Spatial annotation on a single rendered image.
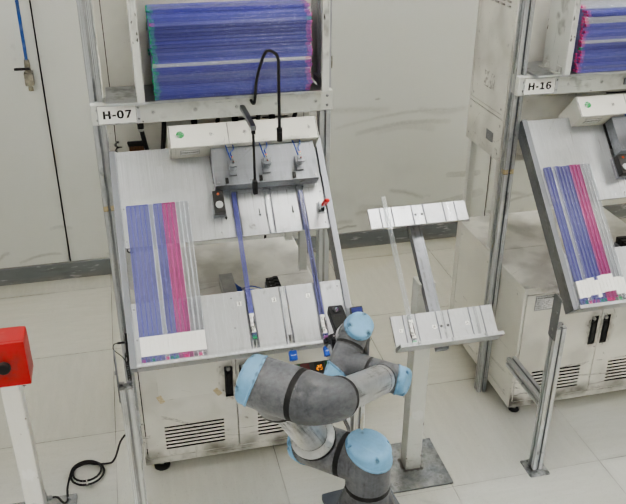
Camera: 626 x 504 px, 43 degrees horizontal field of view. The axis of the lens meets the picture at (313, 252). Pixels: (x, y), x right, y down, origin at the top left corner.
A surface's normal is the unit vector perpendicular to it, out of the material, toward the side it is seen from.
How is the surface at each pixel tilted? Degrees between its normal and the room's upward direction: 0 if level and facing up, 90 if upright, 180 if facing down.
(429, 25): 90
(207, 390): 90
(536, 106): 90
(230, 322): 45
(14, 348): 90
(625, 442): 0
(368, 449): 8
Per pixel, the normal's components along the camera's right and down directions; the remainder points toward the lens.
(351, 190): 0.23, 0.45
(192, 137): 0.17, -0.32
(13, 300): 0.00, -0.89
